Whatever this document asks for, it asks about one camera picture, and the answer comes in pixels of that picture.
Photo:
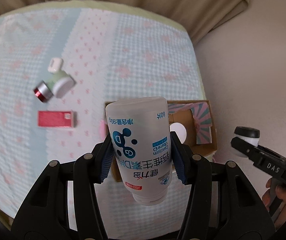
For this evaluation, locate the person's right hand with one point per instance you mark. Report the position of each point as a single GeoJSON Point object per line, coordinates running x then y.
{"type": "Point", "coordinates": [285, 202]}

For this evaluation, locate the beige wrinkled quilt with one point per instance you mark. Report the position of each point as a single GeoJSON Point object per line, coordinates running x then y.
{"type": "Point", "coordinates": [183, 0]}

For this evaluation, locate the red and silver jar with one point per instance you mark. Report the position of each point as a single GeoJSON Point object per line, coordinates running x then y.
{"type": "Point", "coordinates": [43, 91]}

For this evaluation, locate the small white case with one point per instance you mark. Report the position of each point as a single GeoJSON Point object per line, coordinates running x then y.
{"type": "Point", "coordinates": [54, 65]}

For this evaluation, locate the white round jar black lid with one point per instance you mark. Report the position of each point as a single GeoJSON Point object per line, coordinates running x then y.
{"type": "Point", "coordinates": [248, 133]}

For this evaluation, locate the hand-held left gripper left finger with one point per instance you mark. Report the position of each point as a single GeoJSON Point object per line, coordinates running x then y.
{"type": "Point", "coordinates": [106, 160]}

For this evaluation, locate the white plastic supplement bottle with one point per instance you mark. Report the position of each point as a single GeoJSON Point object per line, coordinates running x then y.
{"type": "Point", "coordinates": [138, 142]}

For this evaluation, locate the green jar with white lid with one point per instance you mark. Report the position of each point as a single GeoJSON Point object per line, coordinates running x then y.
{"type": "Point", "coordinates": [62, 85]}

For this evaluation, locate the cream bed sheet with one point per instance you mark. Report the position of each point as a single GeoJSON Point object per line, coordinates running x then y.
{"type": "Point", "coordinates": [245, 80]}

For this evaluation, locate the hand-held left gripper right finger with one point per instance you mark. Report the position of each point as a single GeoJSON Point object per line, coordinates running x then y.
{"type": "Point", "coordinates": [179, 160]}

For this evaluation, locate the red flat carton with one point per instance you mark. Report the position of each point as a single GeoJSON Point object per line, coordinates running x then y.
{"type": "Point", "coordinates": [55, 119]}

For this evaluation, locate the blue and pink printed blanket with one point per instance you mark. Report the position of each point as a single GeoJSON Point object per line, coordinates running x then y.
{"type": "Point", "coordinates": [133, 55]}

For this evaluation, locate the cardboard box with striped flaps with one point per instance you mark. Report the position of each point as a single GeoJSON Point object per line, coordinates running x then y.
{"type": "Point", "coordinates": [203, 120]}

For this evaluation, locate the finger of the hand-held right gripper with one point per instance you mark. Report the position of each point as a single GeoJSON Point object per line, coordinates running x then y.
{"type": "Point", "coordinates": [243, 147]}

